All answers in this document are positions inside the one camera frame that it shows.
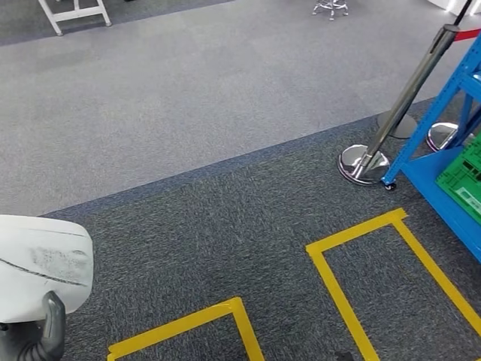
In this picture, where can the yellow floor tape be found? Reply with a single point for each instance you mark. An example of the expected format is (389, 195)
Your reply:
(188, 324)
(338, 289)

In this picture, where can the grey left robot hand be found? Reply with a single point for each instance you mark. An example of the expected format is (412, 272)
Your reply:
(30, 344)

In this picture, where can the green plastic crate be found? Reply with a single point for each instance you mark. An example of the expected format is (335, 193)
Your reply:
(474, 149)
(462, 189)

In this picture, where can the chrome chair base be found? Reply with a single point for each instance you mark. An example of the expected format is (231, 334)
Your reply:
(330, 6)

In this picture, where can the red barrier belt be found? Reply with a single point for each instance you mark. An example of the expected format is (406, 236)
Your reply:
(470, 35)

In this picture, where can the blue metal shelf rack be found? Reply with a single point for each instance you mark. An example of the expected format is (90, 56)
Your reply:
(432, 174)

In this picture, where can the white blocks with light strips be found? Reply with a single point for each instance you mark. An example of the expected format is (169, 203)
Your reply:
(447, 4)

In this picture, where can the white table frame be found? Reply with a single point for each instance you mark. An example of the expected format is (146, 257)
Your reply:
(75, 12)

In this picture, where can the white curved plastic part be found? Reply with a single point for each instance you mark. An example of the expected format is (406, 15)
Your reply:
(45, 264)

